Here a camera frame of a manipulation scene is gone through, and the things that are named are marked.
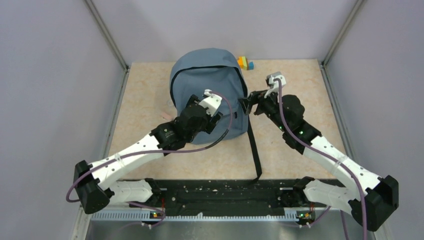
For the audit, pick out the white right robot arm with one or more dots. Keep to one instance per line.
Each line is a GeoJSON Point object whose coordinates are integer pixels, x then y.
{"type": "Point", "coordinates": [361, 187]}

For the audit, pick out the blue student backpack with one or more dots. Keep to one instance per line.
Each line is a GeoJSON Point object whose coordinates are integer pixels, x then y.
{"type": "Point", "coordinates": [215, 77]}

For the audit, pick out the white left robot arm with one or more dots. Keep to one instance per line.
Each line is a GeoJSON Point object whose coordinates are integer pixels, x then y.
{"type": "Point", "coordinates": [98, 184]}

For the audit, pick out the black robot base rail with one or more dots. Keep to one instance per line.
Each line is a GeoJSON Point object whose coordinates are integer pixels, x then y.
{"type": "Point", "coordinates": [226, 198]}

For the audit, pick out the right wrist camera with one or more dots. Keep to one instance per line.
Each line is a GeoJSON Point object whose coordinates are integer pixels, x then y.
{"type": "Point", "coordinates": [275, 81]}

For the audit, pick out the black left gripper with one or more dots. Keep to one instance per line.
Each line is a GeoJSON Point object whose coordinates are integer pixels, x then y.
{"type": "Point", "coordinates": [211, 122]}

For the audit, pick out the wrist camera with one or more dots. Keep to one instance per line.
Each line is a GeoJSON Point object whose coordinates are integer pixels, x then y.
{"type": "Point", "coordinates": [275, 81]}
{"type": "Point", "coordinates": [211, 102]}

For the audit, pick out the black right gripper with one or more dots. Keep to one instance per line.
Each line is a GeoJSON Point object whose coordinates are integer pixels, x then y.
{"type": "Point", "coordinates": [258, 97]}

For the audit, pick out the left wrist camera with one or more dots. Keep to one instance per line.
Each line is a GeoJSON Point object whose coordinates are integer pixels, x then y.
{"type": "Point", "coordinates": [211, 102]}

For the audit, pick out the pink eraser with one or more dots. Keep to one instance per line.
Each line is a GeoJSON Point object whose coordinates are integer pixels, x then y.
{"type": "Point", "coordinates": [166, 116]}

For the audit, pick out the colourful sticky note stack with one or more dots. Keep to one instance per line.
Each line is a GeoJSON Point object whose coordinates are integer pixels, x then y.
{"type": "Point", "coordinates": [244, 63]}

